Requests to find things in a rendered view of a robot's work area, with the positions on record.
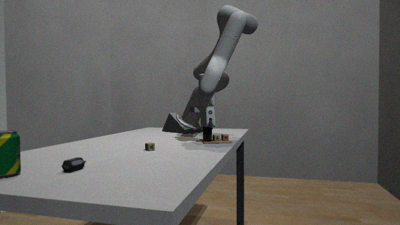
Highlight green and yellow striped drink can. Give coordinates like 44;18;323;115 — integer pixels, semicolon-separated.
0;131;21;178

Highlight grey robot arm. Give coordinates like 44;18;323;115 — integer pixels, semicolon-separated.
176;6;258;129

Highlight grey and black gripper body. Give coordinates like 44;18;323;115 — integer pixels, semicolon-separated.
200;106;215;127

